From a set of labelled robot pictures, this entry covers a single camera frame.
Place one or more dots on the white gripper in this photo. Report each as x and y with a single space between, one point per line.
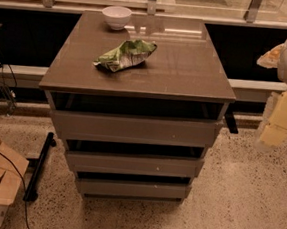
275 132

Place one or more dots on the grey drawer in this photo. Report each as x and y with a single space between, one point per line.
122 189
102 127
134 165

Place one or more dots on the grey top drawer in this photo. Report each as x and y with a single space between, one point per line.
102 127

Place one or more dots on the grey drawer cabinet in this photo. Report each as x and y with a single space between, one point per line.
182 79

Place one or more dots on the grey bottom drawer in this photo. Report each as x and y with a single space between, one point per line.
122 189

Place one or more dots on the black bar behind cabinet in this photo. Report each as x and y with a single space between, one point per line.
231 122

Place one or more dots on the green crumpled chip bag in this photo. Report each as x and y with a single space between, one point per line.
130 53

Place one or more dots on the white bowl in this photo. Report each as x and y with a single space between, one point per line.
117 17

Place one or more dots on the black stand base bar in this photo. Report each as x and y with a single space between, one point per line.
37 164

